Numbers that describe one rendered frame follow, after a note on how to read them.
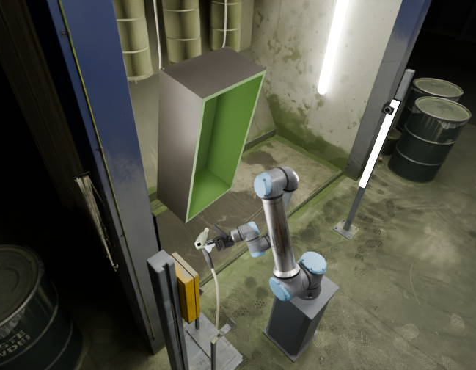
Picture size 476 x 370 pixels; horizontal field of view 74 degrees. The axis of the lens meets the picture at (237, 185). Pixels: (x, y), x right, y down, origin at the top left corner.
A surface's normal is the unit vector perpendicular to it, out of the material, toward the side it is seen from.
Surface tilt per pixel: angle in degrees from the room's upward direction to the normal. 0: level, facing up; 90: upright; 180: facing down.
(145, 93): 57
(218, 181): 12
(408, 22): 90
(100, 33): 90
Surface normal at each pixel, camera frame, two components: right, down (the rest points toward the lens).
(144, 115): 0.62, 0.00
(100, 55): 0.71, 0.48
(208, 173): 0.20, -0.65
